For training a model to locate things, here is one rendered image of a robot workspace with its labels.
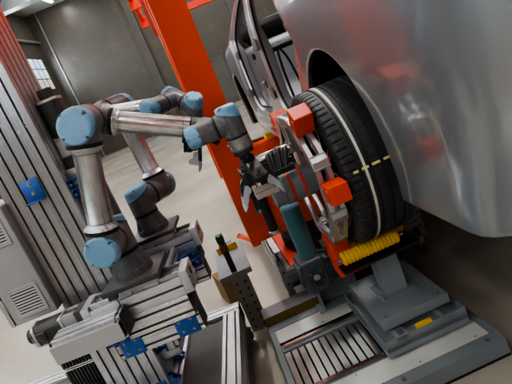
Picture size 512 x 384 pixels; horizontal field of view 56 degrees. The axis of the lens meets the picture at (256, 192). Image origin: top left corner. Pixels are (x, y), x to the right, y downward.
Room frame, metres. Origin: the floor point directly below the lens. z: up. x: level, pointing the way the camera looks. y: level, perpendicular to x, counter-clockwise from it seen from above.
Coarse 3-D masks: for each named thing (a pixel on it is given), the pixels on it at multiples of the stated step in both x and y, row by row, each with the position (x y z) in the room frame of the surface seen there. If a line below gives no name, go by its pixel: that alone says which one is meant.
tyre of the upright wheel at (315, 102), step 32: (320, 96) 1.79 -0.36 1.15; (352, 96) 1.73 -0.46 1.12; (320, 128) 1.69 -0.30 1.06; (352, 128) 1.65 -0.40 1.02; (352, 160) 1.60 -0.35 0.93; (384, 160) 1.60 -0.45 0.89; (352, 192) 1.59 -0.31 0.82; (384, 192) 1.60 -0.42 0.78; (352, 224) 1.74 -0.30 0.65; (384, 224) 1.68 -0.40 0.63
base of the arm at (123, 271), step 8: (136, 248) 1.72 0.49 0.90; (128, 256) 1.68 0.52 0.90; (136, 256) 1.70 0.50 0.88; (144, 256) 1.72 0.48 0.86; (120, 264) 1.68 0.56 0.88; (128, 264) 1.67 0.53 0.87; (136, 264) 1.68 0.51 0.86; (144, 264) 1.69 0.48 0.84; (120, 272) 1.67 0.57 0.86; (128, 272) 1.67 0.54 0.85; (136, 272) 1.67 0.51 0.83; (144, 272) 1.68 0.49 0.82; (120, 280) 1.67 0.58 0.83; (128, 280) 1.66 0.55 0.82
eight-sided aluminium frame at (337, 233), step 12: (276, 120) 2.01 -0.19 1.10; (288, 120) 1.79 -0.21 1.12; (300, 144) 1.71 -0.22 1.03; (312, 144) 1.71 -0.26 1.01; (312, 156) 1.66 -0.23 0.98; (324, 156) 1.65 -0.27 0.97; (312, 168) 1.64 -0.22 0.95; (324, 168) 1.64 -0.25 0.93; (312, 216) 2.05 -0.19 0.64; (324, 216) 2.01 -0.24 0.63; (336, 216) 1.64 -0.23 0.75; (348, 216) 1.66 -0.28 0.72; (324, 228) 1.91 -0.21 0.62; (336, 228) 1.69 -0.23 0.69; (336, 240) 1.77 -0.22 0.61
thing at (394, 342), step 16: (352, 304) 2.02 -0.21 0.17; (448, 304) 1.77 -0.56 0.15; (368, 320) 1.88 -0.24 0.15; (416, 320) 1.75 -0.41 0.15; (432, 320) 1.71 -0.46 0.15; (448, 320) 1.68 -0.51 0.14; (464, 320) 1.68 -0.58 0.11; (384, 336) 1.73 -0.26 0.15; (400, 336) 1.66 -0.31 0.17; (416, 336) 1.67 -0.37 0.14; (432, 336) 1.67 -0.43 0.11; (400, 352) 1.66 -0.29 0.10
